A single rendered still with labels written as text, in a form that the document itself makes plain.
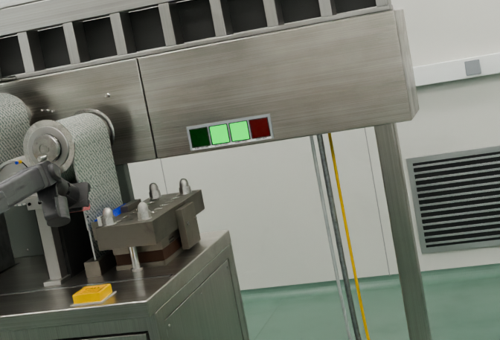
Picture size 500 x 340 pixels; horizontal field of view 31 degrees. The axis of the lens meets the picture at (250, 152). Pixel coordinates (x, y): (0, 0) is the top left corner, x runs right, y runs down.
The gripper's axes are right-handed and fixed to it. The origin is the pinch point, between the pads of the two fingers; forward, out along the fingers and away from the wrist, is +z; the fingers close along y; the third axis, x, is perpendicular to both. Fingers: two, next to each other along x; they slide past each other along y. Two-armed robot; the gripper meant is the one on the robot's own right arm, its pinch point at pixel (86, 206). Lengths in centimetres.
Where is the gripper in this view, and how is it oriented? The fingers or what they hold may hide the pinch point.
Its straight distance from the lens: 242.3
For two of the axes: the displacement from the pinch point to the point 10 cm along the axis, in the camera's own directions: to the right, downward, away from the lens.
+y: 9.5, -1.5, -2.9
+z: 3.2, 3.4, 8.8
